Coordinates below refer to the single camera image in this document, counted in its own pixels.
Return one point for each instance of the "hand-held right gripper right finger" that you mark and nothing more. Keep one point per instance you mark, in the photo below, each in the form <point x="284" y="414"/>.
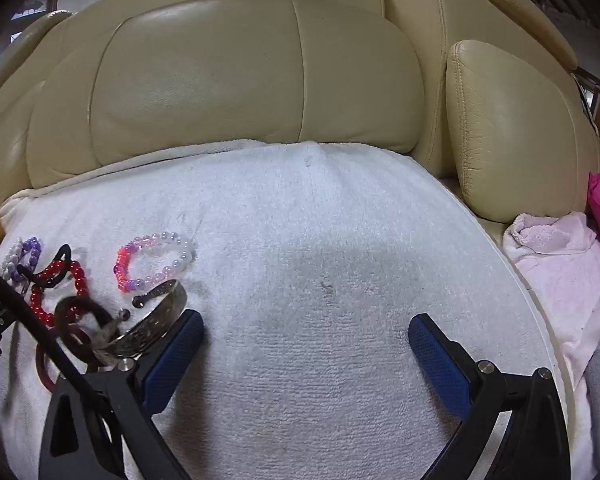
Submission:
<point x="437" y="360"/>

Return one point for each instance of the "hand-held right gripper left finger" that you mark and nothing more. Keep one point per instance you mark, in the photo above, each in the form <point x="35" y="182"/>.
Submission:
<point x="172" y="355"/>

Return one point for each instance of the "thin open silver bangle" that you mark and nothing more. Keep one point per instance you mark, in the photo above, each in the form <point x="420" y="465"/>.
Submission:
<point x="124" y="315"/>

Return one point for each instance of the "pale pink towel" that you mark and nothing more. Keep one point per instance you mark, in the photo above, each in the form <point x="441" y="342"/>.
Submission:
<point x="570" y="270"/>

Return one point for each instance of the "white towel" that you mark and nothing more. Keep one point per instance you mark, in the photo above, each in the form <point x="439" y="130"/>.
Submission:
<point x="305" y="235"/>

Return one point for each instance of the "cream leather sofa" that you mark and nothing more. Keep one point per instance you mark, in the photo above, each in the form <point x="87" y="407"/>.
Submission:
<point x="205" y="75"/>

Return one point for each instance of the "wooden framed window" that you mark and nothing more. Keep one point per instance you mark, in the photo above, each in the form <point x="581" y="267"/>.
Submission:
<point x="30" y="7"/>

